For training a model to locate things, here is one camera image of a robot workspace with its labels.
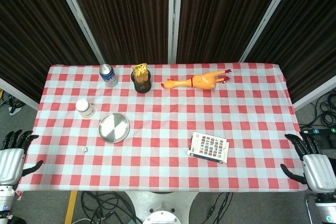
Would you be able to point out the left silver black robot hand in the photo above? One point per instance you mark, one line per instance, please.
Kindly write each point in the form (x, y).
(11, 165)

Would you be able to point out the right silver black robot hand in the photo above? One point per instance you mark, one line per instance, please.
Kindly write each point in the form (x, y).
(317, 172)

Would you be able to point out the small white die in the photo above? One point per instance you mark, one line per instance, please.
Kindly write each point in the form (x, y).
(84, 149)

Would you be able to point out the white paper cup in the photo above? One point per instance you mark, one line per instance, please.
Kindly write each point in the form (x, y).
(84, 108)

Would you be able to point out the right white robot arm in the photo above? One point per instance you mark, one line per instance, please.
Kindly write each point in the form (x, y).
(326, 208)

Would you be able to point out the round metal plate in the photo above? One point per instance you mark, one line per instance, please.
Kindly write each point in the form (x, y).
(114, 128)

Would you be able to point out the black power strip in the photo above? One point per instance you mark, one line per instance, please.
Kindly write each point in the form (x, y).
(319, 130)

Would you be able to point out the postcard box with photo grid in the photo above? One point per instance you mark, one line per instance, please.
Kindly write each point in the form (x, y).
(208, 146)

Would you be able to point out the blue white drink can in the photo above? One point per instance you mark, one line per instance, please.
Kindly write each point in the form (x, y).
(109, 75)

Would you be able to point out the dark ribbed partition panel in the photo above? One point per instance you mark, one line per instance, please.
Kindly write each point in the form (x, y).
(309, 30)
(34, 30)
(126, 16)
(220, 16)

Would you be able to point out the yellow rubber chicken toy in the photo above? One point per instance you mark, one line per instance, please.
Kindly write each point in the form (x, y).
(199, 81)

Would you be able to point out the black mesh holder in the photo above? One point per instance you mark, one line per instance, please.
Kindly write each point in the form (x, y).
(143, 87)

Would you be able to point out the gold foil packet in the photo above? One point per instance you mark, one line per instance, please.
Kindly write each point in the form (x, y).
(140, 73)

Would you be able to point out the red white checkered tablecloth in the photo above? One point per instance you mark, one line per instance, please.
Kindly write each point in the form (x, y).
(168, 119)

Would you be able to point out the grey partition post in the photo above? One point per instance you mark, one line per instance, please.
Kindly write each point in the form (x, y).
(315, 94)
(270, 16)
(81, 16)
(174, 16)
(18, 94)

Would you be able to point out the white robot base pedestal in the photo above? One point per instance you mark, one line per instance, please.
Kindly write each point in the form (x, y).
(161, 205)

